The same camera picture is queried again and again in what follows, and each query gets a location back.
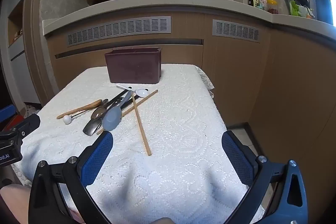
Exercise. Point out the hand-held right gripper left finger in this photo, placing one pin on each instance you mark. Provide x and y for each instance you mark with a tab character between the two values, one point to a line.
97	158

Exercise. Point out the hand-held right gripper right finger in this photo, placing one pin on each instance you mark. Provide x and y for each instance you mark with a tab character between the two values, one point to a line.
237	158

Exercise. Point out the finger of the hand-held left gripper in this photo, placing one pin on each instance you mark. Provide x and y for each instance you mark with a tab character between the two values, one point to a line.
29	124

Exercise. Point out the metal shovel-shaped spoon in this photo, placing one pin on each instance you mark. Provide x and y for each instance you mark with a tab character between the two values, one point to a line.
92	128

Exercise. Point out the white ball-end stirrer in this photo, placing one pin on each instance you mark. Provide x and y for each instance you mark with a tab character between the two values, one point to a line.
67	119

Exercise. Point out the blue-grey plastic spoon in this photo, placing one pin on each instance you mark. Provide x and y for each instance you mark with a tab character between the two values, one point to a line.
111	119

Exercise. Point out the wooden spoon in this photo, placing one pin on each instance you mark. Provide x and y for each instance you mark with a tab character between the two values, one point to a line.
84	108

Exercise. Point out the white ceramic spoon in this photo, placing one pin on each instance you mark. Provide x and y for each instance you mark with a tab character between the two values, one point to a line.
141	93

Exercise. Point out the maroon plastic utensil holder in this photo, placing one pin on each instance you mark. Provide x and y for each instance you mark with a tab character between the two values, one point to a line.
132	66

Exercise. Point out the person's leg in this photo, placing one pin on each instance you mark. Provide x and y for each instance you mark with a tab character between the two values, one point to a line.
13	203

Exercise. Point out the grey open shelf unit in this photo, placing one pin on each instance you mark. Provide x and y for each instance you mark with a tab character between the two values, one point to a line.
18	61

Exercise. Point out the white lace tablecloth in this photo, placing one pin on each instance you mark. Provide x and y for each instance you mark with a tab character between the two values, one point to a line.
178	129

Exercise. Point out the short grey vent grille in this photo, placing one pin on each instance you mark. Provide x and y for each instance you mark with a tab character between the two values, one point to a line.
236	30

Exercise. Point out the long grey vent grille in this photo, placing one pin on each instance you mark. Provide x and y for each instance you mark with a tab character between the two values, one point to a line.
118	29

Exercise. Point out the small teal container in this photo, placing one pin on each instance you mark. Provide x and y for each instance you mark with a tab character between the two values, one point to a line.
260	5

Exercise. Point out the jar with yellow lid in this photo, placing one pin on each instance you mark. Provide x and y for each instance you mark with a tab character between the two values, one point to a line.
273	7

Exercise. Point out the green packet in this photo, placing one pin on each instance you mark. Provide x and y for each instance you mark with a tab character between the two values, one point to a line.
295	10

